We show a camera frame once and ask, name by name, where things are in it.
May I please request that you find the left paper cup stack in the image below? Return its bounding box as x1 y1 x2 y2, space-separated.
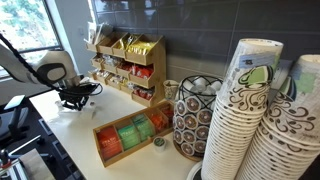
201 38 283 180

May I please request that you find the green lid coffee pod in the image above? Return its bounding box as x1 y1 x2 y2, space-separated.
153 137 167 152

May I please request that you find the right paper cup stack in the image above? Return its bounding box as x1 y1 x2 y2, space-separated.
236 54 320 180

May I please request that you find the wooden condiment organizer rack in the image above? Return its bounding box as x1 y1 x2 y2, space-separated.
85 22 166 107

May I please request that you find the patterned paper cup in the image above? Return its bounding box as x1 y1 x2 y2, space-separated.
163 80 179 100

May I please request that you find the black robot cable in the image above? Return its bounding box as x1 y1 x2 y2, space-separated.
0 33 104 98

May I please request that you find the wooden tea bag tray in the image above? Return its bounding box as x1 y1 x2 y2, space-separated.
93 101 174 167

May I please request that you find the black camera stand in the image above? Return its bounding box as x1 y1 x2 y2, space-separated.
0 95 29 148

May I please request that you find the black wire pod carousel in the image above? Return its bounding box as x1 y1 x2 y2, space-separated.
173 75 222 161

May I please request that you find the paper cup stack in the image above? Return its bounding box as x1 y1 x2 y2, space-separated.
201 38 283 180
236 54 320 180

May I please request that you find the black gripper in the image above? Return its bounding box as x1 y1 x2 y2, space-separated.
59 83 100 111

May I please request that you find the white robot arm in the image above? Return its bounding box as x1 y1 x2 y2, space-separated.
0 34 102 111

